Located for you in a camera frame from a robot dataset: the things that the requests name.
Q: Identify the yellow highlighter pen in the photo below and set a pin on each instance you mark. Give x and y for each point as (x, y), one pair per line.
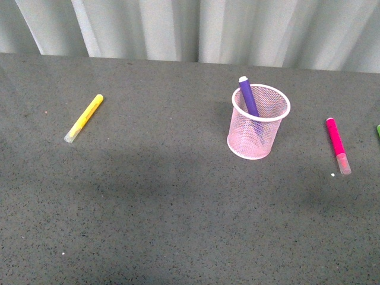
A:
(83, 119)

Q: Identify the pink highlighter pen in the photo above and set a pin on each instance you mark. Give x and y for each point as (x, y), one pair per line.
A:
(338, 147)

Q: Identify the pink mesh pen cup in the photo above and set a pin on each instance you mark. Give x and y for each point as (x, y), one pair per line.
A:
(252, 137)

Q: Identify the grey pleated curtain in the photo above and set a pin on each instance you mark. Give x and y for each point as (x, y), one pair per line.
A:
(329, 35)

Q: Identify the purple highlighter pen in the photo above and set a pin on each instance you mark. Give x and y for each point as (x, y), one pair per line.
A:
(251, 106)

